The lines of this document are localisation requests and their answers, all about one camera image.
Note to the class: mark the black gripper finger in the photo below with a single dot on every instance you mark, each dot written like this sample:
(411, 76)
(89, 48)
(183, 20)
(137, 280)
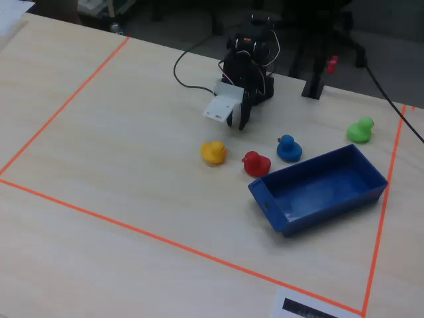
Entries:
(245, 114)
(230, 120)

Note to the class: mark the green rubber duck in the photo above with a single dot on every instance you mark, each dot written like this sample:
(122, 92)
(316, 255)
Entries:
(360, 130)

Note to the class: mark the yellow rubber duck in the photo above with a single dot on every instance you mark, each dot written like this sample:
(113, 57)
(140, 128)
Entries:
(213, 153)

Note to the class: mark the red rubber duck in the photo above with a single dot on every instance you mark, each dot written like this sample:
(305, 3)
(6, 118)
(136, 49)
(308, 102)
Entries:
(255, 164)

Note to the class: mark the blue rubber duck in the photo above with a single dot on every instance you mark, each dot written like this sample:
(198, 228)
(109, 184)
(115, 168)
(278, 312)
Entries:
(289, 149)

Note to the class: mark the blue plastic box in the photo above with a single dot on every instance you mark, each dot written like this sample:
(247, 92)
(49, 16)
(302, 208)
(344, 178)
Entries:
(318, 190)

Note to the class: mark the black clamp stand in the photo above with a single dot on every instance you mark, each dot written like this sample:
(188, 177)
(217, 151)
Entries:
(313, 87)

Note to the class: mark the black office chair base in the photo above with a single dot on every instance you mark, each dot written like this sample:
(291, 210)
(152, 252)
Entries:
(331, 20)

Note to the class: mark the small metallic caster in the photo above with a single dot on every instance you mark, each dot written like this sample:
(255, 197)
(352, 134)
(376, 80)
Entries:
(116, 28)

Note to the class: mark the orange tape line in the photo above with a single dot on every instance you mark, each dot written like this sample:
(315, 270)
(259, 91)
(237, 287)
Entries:
(384, 212)
(66, 102)
(179, 243)

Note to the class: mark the gray metal pole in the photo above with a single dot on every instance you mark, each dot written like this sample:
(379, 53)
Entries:
(394, 106)

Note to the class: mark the wooden shelf unit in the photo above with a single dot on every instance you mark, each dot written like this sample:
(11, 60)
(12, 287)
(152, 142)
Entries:
(99, 8)

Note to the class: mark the white paper label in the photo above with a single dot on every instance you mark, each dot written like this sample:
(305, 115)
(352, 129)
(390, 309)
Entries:
(298, 306)

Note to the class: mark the white paper sheets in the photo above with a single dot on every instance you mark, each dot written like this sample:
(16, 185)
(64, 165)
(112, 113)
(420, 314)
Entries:
(11, 13)

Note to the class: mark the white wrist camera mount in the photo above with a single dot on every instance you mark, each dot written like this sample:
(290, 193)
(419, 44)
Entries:
(222, 104)

